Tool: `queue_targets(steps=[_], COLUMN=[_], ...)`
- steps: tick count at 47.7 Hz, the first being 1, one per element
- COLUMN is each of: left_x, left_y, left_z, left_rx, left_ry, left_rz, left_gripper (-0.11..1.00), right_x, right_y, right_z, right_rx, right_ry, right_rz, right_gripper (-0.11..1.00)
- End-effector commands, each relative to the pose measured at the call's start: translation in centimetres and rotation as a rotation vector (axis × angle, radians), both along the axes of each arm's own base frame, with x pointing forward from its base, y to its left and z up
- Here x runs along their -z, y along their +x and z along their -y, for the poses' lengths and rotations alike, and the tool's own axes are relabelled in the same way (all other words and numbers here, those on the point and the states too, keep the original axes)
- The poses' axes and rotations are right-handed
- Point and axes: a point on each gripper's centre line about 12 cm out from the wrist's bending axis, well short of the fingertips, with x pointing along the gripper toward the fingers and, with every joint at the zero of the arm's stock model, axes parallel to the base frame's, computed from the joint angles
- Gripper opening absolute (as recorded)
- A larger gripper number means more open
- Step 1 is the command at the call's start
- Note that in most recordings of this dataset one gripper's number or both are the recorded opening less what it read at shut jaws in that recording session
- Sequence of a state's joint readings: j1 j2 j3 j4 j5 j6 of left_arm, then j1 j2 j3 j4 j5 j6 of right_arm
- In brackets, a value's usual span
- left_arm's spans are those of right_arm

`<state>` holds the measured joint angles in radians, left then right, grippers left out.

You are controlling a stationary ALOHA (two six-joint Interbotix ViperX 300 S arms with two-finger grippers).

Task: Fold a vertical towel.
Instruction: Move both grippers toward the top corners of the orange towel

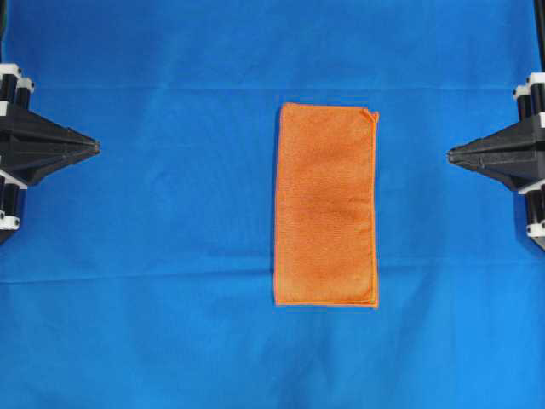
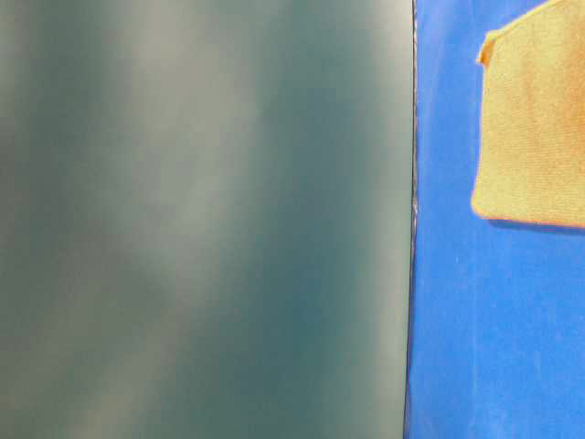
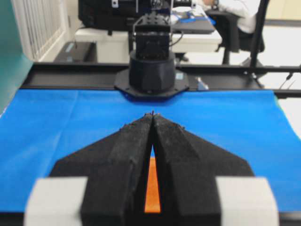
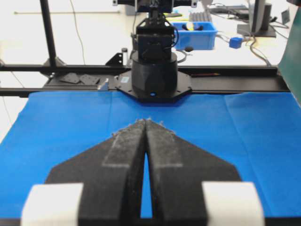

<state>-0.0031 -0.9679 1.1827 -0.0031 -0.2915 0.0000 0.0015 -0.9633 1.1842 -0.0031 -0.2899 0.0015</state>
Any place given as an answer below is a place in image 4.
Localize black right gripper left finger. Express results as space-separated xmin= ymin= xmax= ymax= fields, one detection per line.
xmin=21 ymin=121 xmax=147 ymax=226

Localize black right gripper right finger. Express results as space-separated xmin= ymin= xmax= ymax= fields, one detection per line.
xmin=145 ymin=120 xmax=266 ymax=226

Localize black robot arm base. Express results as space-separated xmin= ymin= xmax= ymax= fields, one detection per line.
xmin=112 ymin=0 xmax=197 ymax=103

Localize blue table cloth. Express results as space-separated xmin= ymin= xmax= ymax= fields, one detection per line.
xmin=0 ymin=91 xmax=301 ymax=218

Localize black flat mounting plates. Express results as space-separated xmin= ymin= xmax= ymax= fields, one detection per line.
xmin=60 ymin=73 xmax=100 ymax=85

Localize blue plastic bin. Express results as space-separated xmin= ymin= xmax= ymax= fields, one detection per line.
xmin=172 ymin=21 xmax=217 ymax=50

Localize blue small connector box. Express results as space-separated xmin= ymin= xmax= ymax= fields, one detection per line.
xmin=229 ymin=37 xmax=244 ymax=49

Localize dark green board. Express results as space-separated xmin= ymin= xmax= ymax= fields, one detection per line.
xmin=278 ymin=8 xmax=301 ymax=104

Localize black monitor stand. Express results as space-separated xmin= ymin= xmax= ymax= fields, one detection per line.
xmin=237 ymin=0 xmax=276 ymax=38

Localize silver corner bracket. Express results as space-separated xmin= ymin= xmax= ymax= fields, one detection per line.
xmin=97 ymin=78 xmax=109 ymax=91

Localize black aluminium frame rail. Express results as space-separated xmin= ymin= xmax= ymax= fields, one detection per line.
xmin=0 ymin=64 xmax=289 ymax=94

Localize black vertical frame post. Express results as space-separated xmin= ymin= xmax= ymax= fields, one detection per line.
xmin=40 ymin=0 xmax=65 ymax=67

